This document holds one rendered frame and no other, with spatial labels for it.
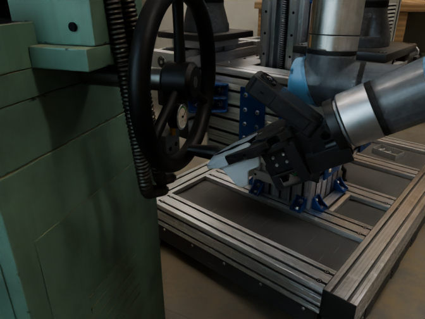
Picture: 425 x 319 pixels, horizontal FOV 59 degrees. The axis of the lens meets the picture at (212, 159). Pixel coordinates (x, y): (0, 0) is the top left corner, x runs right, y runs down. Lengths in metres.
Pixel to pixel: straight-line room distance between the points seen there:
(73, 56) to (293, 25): 0.73
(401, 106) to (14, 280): 0.59
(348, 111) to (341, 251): 0.79
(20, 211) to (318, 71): 0.48
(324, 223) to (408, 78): 0.88
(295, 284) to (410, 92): 0.74
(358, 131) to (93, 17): 0.37
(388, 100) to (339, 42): 0.14
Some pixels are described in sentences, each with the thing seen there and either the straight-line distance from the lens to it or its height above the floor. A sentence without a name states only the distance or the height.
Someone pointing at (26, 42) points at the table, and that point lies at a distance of 0.59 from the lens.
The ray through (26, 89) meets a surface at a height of 0.81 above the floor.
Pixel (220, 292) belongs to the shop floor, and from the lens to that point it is 1.35.
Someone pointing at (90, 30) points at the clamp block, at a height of 0.89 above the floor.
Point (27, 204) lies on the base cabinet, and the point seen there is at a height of 0.65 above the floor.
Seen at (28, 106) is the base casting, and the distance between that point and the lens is 0.59.
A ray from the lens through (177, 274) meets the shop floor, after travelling 1.42.
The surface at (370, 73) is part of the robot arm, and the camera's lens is 0.60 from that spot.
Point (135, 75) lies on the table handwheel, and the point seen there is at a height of 0.85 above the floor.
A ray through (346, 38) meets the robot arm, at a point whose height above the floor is 0.88.
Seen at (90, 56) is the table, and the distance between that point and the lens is 0.53.
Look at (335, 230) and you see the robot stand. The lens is 1.31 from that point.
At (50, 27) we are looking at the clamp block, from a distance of 0.58.
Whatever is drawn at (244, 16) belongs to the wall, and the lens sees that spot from 3.98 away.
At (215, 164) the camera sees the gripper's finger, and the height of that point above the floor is 0.70.
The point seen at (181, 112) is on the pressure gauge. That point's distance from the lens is 0.90.
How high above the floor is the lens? 0.94
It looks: 25 degrees down
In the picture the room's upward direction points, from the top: straight up
